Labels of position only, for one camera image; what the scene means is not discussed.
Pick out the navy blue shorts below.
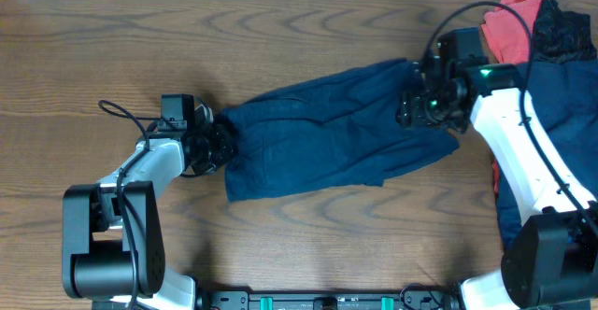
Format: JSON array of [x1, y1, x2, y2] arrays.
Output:
[[222, 59, 459, 203]]

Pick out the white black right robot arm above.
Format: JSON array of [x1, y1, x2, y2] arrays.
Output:
[[396, 64, 597, 309]]

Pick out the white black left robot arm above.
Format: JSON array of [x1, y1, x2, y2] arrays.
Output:
[[62, 121, 236, 309]]

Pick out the red cloth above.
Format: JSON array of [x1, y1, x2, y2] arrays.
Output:
[[481, 0, 544, 64]]

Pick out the black patterned garment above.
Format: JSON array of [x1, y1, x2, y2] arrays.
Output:
[[533, 0, 597, 63]]

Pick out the blue denim jeans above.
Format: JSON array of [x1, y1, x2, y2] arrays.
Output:
[[493, 58, 598, 250]]

